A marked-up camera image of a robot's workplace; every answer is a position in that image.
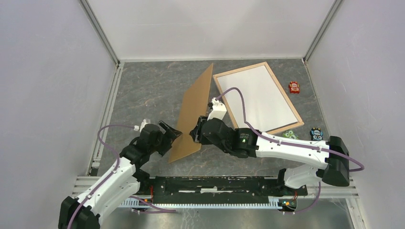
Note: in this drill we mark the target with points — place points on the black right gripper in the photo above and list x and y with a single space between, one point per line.
196 136

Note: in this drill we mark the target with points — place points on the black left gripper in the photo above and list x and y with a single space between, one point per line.
170 134

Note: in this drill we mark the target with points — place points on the blue black monster toy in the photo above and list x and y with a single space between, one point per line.
316 134

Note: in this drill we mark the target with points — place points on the aluminium corner post right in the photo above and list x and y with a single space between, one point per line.
322 29

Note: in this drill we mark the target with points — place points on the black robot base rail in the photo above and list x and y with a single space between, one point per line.
230 192

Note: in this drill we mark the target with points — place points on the light wooden picture frame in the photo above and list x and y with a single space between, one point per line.
258 98

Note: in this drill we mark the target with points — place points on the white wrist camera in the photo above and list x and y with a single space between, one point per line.
142 125
217 109

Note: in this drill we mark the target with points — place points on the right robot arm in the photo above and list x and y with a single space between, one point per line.
325 161

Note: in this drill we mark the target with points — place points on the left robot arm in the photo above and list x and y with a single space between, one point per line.
90 209

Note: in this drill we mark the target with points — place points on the red monster toy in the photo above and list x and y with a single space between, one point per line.
294 87

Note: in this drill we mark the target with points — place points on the brown cardboard backing board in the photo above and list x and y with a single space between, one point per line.
194 105

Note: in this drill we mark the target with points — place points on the aluminium corner post left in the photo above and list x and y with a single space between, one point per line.
99 31

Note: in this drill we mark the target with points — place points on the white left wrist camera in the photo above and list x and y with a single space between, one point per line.
142 125

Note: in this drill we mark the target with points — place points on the aluminium corner post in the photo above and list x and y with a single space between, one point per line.
322 29
99 31

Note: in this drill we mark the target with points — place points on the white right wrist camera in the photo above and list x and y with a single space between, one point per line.
217 109

